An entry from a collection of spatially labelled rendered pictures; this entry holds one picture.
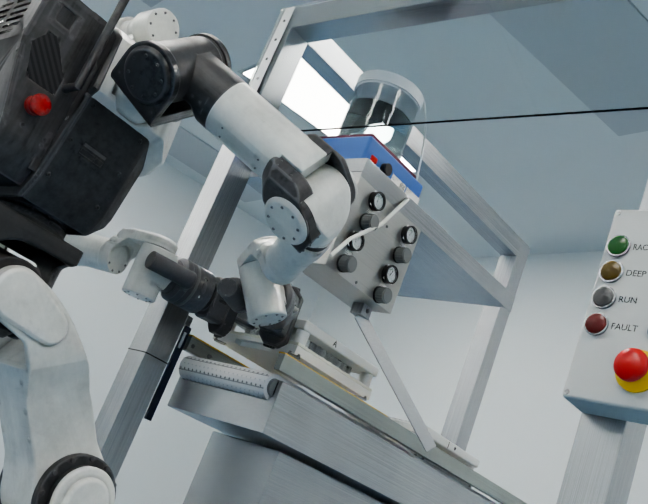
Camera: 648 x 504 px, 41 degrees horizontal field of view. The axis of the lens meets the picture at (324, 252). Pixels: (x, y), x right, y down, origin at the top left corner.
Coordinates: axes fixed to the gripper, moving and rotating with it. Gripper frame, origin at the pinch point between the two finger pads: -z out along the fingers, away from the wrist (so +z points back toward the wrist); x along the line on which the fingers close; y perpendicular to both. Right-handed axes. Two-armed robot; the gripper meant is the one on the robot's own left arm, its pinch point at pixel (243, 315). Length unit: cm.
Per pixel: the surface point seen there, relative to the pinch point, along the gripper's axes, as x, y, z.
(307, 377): 9.1, 19.6, -5.7
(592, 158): -183, -114, -232
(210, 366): 12.6, 2.9, 4.5
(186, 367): 13.9, -3.8, 5.5
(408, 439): 10.3, 14.7, -40.5
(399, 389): 3.5, 22.2, -26.4
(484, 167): -182, -184, -229
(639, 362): 4, 94, 8
